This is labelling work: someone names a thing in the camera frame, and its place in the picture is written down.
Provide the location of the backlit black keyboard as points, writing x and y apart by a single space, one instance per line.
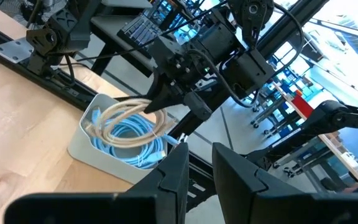
138 31

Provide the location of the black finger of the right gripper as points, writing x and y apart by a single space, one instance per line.
163 96

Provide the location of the red box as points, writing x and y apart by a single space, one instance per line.
301 105

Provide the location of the grey plastic bin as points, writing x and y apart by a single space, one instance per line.
82 152

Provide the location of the silver mounting plate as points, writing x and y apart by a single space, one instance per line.
11 49

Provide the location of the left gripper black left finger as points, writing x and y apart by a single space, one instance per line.
154 205

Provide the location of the grey desk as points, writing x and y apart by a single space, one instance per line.
110 23

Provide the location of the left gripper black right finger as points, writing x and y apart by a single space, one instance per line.
259 205

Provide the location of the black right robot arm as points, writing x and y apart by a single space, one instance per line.
250 12

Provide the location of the person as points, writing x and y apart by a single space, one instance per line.
11 7

